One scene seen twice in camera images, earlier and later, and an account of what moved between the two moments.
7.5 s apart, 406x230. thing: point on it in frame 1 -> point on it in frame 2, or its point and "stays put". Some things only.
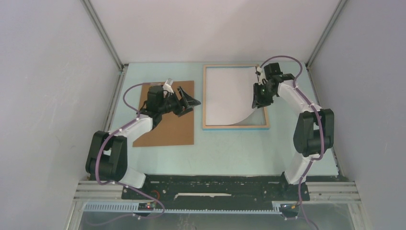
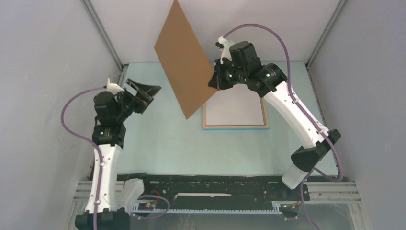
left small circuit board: x=149 y=206 stays put
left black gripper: x=188 y=102 -> x=142 y=104
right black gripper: x=258 y=99 -> x=216 y=81
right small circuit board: x=289 y=210 stays put
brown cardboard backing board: x=173 y=129 -> x=185 y=61
